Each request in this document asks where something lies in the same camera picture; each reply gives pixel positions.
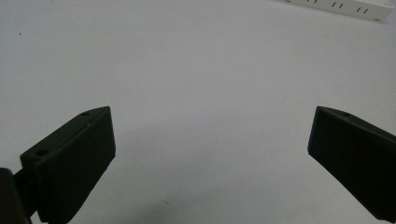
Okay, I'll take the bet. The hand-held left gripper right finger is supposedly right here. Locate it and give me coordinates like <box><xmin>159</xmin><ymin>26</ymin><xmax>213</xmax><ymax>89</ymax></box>
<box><xmin>307</xmin><ymin>105</ymin><xmax>396</xmax><ymax>224</ymax></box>

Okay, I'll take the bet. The white power strip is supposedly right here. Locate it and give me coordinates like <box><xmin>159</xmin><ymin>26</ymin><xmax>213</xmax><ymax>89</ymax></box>
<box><xmin>281</xmin><ymin>0</ymin><xmax>395</xmax><ymax>22</ymax></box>

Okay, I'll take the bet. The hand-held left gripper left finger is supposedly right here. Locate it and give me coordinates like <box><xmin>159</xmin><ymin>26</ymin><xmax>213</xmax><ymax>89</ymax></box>
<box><xmin>20</xmin><ymin>105</ymin><xmax>117</xmax><ymax>224</ymax></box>

